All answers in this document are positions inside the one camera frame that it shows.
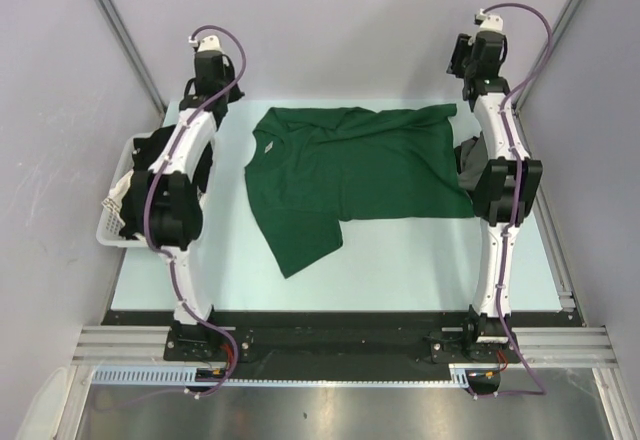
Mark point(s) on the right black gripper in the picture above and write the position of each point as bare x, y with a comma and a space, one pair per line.
462, 45

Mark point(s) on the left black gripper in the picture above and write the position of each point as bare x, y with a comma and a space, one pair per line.
228, 70

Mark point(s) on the green t shirt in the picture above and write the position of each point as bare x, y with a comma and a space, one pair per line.
315, 168

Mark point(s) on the white plastic basket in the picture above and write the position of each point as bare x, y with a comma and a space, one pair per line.
110, 223

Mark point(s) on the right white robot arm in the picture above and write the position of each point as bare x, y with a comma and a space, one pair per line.
504, 193

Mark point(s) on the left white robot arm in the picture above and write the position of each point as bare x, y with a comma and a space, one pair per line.
194, 127

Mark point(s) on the black t shirt in basket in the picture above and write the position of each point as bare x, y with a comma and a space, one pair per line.
176, 216

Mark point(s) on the white t shirt in basket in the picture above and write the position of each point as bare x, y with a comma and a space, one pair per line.
117, 192

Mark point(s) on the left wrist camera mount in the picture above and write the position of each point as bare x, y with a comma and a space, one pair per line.
205, 44

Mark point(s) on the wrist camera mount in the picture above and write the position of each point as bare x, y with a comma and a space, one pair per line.
486, 21
205, 44

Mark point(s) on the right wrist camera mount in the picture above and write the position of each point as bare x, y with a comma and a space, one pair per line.
486, 21

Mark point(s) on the right aluminium corner post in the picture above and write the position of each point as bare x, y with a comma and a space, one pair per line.
559, 29

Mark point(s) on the aluminium corner post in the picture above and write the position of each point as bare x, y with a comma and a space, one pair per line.
114, 20
559, 29

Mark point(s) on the left aluminium corner post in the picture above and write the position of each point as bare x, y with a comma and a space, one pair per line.
114, 20

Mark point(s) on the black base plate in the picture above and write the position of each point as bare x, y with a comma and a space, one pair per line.
308, 368

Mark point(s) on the blue slotted cable duct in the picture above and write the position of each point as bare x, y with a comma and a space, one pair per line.
144, 375

